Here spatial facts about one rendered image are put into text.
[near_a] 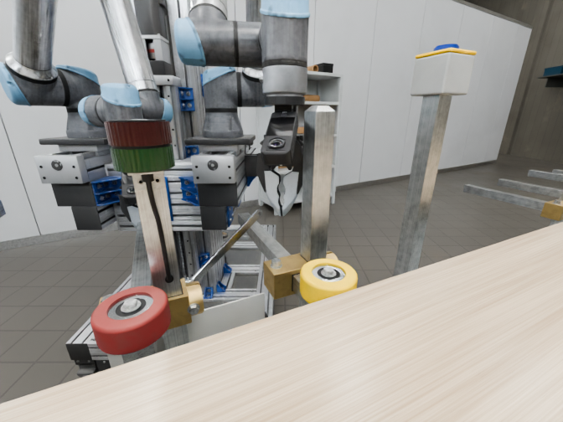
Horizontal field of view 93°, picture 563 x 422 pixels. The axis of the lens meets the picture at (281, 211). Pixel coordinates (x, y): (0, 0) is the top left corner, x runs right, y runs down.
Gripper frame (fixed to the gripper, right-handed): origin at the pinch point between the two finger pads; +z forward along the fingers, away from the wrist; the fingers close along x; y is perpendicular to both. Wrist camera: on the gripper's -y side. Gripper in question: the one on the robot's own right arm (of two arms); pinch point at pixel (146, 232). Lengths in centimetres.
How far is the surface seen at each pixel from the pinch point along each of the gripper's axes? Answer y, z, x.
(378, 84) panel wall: 259, -71, -316
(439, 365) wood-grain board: -63, -7, -26
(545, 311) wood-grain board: -63, -7, -44
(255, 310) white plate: -33.4, 5.9, -18.0
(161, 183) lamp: -37.6, -20.9, -5.3
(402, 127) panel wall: 266, -8, -386
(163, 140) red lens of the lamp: -42, -26, -6
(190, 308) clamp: -38.5, -2.4, -6.5
